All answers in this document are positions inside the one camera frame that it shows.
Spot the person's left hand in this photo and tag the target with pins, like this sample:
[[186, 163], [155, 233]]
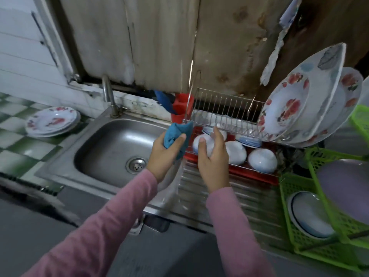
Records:
[[161, 161]]

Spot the red plastic cutlery cup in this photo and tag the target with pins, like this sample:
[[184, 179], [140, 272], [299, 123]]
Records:
[[183, 106]]

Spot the purple plastic bowl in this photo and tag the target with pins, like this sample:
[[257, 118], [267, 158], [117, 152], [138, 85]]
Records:
[[346, 190]]

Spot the person's left forearm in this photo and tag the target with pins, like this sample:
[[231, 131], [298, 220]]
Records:
[[98, 233]]

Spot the blue rice paddle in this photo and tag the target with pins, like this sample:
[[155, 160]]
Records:
[[165, 101]]

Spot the stainless steel sink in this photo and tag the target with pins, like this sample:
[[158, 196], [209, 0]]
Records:
[[115, 150]]

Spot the person's right hand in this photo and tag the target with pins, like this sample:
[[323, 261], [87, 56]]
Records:
[[213, 167]]

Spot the floral plate stack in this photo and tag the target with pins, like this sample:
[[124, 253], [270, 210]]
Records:
[[320, 83]]

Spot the white hanging cloth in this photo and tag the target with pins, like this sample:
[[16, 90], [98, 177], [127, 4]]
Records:
[[279, 37]]

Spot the person's right forearm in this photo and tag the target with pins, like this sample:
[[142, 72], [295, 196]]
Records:
[[236, 233]]

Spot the stack of floral plates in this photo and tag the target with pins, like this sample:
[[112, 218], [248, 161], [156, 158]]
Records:
[[343, 98]]

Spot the green checkered tile countertop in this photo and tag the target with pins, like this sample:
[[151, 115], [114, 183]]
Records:
[[23, 147]]

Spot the blue cleaning cloth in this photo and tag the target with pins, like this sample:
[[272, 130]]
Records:
[[176, 134]]

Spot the green plastic shelf rack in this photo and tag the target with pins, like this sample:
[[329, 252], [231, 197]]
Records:
[[326, 204]]

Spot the weathered wooden board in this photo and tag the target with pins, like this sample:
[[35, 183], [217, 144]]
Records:
[[173, 37]]

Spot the chrome faucet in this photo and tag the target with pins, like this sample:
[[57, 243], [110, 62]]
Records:
[[108, 95]]

